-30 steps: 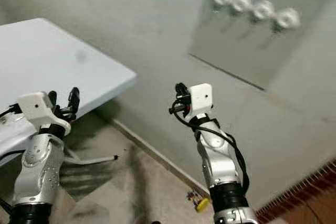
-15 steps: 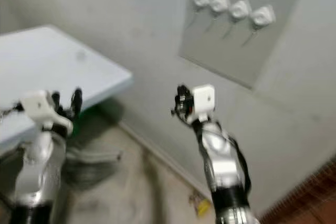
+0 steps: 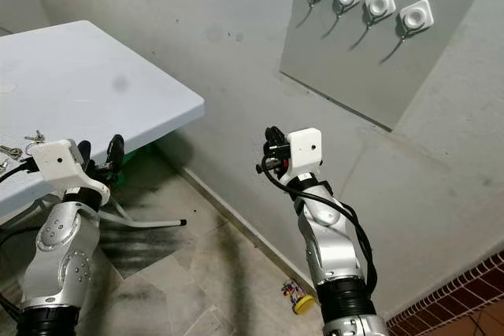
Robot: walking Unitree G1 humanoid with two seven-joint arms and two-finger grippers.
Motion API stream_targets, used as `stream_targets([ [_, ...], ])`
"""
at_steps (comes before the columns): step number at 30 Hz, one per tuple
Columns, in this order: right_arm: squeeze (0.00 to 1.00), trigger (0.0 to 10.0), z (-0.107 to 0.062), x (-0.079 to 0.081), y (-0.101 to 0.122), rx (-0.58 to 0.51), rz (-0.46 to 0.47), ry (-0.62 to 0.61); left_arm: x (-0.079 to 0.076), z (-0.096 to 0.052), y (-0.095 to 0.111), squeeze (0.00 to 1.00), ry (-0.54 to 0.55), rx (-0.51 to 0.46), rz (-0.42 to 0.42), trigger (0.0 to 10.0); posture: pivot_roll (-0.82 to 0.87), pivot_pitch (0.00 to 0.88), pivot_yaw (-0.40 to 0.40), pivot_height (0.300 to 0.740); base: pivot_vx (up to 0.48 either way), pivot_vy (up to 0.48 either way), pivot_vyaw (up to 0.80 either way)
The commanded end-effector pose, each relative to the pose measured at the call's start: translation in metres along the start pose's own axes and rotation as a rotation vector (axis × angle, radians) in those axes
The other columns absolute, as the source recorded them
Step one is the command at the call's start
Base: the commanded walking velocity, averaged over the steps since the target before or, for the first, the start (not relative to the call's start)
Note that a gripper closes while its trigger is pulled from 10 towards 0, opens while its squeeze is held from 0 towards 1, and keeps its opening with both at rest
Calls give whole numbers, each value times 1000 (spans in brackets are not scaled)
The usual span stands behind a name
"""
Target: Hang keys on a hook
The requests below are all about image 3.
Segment silver keys with dark head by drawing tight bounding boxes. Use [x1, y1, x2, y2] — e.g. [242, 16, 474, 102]
[0, 145, 24, 161]

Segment pale blue folding table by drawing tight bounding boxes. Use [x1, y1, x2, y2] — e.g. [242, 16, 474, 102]
[0, 20, 206, 223]

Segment white metal table leg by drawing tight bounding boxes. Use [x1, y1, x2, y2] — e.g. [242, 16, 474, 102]
[114, 201, 188, 229]

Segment small yellow wheel toy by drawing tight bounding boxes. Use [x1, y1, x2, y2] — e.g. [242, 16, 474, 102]
[280, 279, 317, 316]

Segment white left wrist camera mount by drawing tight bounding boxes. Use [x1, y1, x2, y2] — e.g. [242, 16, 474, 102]
[31, 139, 113, 207]

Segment silver keys on ring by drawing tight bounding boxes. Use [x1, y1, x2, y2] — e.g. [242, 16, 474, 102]
[25, 130, 46, 156]

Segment grey metal wall panel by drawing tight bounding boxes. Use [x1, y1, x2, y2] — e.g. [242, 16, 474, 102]
[279, 0, 498, 132]

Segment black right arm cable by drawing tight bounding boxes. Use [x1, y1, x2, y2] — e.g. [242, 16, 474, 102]
[260, 167, 379, 294]

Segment dark red tile wall edging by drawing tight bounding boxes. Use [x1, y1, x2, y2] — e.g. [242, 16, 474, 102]
[386, 251, 504, 336]

